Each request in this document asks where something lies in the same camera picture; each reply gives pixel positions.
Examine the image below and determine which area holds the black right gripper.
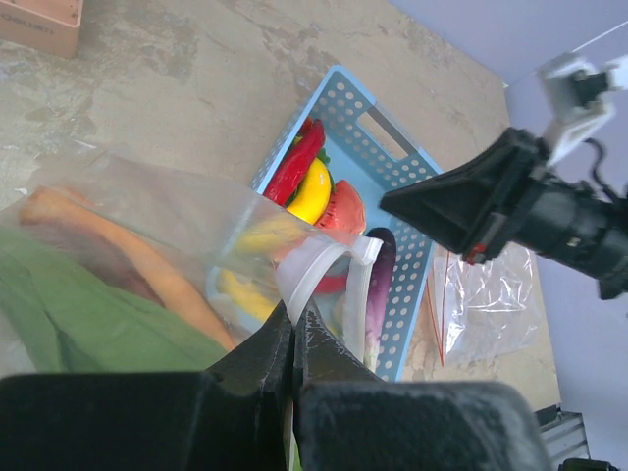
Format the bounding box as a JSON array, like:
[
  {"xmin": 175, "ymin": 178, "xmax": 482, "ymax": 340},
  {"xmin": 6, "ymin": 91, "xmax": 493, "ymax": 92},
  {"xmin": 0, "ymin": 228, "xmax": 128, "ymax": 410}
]
[{"xmin": 380, "ymin": 128, "xmax": 627, "ymax": 300}]

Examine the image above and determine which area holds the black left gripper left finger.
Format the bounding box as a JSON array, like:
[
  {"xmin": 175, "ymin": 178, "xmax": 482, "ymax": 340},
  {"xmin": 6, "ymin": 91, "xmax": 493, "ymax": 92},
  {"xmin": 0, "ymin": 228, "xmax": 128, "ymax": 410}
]
[{"xmin": 1, "ymin": 304, "xmax": 293, "ymax": 470}]

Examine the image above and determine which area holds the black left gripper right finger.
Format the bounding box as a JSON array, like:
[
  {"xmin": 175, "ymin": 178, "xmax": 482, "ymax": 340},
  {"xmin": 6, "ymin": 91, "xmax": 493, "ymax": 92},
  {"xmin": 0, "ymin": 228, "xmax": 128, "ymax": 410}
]
[{"xmin": 294, "ymin": 302, "xmax": 551, "ymax": 470}]

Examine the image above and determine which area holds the purple eggplant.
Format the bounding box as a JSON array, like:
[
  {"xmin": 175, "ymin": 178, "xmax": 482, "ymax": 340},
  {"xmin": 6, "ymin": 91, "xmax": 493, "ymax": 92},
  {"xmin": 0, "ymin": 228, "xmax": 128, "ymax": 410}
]
[{"xmin": 364, "ymin": 227, "xmax": 396, "ymax": 373}]

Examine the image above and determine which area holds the clear polka dot zip bag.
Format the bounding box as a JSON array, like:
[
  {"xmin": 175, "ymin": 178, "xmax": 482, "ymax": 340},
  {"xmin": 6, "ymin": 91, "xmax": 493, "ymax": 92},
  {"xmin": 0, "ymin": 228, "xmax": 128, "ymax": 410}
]
[{"xmin": 1, "ymin": 150, "xmax": 382, "ymax": 376}]

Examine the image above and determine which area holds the green leafy vegetable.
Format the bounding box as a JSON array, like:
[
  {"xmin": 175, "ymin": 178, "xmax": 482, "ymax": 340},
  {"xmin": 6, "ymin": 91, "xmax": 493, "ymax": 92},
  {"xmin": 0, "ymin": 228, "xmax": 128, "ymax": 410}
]
[{"xmin": 1, "ymin": 228, "xmax": 227, "ymax": 373}]

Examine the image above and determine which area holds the orange purple papaya slice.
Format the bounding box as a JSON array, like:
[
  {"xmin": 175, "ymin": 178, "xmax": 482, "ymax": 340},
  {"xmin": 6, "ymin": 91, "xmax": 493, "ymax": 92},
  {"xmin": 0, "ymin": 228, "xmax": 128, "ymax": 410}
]
[{"xmin": 19, "ymin": 187, "xmax": 236, "ymax": 351}]

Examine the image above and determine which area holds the clear bag with orange zipper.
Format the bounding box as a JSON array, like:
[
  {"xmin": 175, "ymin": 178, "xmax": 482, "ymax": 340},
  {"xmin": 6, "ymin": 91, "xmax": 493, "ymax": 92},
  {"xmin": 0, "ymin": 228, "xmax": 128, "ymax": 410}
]
[{"xmin": 427, "ymin": 244, "xmax": 541, "ymax": 366}]

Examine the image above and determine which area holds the yellow banana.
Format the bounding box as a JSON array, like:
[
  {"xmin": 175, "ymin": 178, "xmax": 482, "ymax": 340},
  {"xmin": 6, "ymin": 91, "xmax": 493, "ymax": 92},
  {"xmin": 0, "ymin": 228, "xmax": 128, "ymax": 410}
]
[
  {"xmin": 287, "ymin": 158, "xmax": 332, "ymax": 225},
  {"xmin": 218, "ymin": 270, "xmax": 280, "ymax": 323}
]

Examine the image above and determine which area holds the light blue plastic basket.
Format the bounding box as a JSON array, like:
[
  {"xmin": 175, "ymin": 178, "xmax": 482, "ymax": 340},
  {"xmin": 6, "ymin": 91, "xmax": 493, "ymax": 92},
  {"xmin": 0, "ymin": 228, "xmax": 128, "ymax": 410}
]
[{"xmin": 250, "ymin": 65, "xmax": 440, "ymax": 381}]

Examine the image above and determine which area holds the watermelon slice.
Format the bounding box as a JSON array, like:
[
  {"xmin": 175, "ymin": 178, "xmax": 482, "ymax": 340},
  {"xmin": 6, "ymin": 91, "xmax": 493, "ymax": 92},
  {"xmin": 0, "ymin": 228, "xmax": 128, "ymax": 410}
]
[{"xmin": 315, "ymin": 180, "xmax": 366, "ymax": 235}]

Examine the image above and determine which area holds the peach plastic file organizer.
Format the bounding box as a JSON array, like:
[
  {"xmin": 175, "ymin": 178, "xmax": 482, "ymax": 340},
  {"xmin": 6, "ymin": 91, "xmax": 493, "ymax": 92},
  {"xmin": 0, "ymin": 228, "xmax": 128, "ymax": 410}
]
[{"xmin": 1, "ymin": 0, "xmax": 84, "ymax": 59}]

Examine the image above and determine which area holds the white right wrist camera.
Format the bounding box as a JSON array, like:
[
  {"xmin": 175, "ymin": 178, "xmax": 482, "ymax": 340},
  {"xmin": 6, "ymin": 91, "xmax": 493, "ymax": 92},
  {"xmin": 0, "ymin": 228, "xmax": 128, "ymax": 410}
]
[{"xmin": 537, "ymin": 52, "xmax": 627, "ymax": 166}]

